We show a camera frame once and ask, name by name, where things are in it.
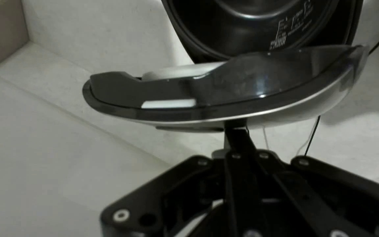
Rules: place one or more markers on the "silver black rice cooker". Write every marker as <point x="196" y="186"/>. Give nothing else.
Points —
<point x="253" y="62"/>

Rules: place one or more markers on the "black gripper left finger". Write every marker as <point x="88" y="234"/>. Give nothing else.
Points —
<point x="239" y="176"/>

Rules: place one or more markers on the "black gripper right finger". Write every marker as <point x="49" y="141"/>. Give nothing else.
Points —
<point x="318" y="215"/>

